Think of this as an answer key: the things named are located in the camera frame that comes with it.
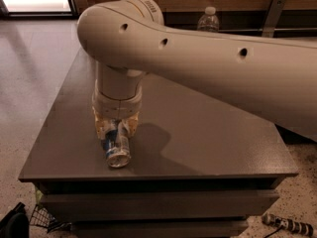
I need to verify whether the clear plastic water bottle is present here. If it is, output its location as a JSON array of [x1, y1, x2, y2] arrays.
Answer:
[[197, 6, 220, 33]]

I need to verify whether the grey drawer cabinet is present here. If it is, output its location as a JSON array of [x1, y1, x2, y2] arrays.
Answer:
[[20, 52, 297, 238]]

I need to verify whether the silver blue redbull can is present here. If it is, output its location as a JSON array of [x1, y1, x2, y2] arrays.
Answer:
[[102, 120, 131, 169]]

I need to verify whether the horizontal metal rail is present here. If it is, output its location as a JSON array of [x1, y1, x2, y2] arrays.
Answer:
[[220, 27, 317, 33]]

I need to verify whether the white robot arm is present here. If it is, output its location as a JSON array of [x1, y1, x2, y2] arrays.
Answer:
[[77, 0, 317, 140]]

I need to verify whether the black wire basket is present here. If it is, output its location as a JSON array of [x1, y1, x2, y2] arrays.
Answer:
[[29, 204, 71, 233]]

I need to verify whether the right metal wall bracket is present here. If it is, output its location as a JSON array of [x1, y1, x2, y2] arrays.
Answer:
[[262, 0, 287, 38]]

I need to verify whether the black white power strip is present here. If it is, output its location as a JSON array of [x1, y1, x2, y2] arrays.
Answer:
[[262, 213, 317, 238]]

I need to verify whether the black bag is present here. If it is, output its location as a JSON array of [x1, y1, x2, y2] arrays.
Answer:
[[0, 202, 30, 238]]

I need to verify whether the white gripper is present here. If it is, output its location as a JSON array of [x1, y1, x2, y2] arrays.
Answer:
[[92, 86, 142, 140]]

